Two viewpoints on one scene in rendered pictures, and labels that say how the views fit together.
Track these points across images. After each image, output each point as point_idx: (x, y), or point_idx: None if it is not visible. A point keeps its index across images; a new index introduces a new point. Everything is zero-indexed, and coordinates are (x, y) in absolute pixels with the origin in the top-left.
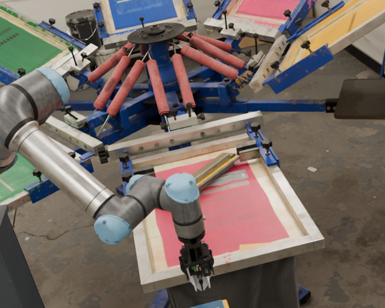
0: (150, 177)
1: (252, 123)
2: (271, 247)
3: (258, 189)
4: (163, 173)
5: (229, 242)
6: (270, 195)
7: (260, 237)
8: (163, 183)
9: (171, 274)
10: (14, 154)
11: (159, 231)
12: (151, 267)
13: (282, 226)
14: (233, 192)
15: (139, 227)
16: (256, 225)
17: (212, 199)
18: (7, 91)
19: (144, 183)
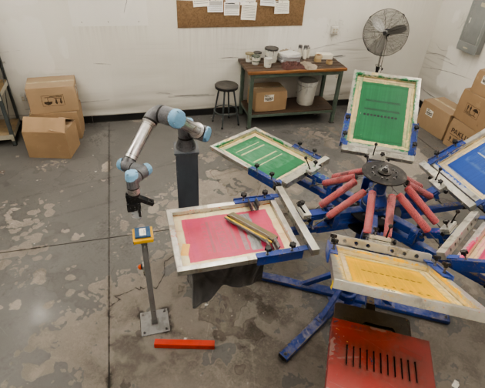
0: (143, 167)
1: (294, 242)
2: (177, 251)
3: (239, 253)
4: (265, 215)
5: (192, 240)
6: (232, 258)
7: (193, 252)
8: (136, 170)
9: (168, 218)
10: (198, 137)
11: (209, 215)
12: (182, 215)
13: (200, 261)
14: (238, 242)
15: (208, 206)
16: (204, 250)
17: (233, 234)
18: (155, 106)
19: (139, 165)
